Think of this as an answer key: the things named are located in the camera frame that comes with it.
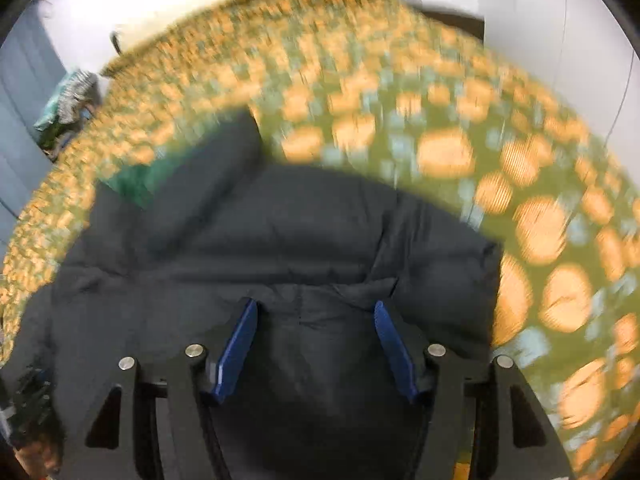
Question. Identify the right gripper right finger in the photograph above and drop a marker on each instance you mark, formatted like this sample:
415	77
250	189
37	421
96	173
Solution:
484	407

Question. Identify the green floral bed quilt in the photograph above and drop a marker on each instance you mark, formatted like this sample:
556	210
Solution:
373	87

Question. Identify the dark wooden right nightstand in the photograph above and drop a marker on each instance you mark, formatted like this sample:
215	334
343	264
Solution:
470	24

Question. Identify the white wardrobe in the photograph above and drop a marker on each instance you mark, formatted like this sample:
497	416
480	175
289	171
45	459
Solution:
580	50

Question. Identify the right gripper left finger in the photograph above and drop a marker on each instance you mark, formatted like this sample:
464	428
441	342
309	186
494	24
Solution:
151	420

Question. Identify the black puffer jacket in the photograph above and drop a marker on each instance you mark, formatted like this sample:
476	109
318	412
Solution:
316	249

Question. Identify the blue grey curtain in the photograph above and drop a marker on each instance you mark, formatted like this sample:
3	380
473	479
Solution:
30	71

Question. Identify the pile of clothes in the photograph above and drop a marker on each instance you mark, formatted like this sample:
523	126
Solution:
73	101

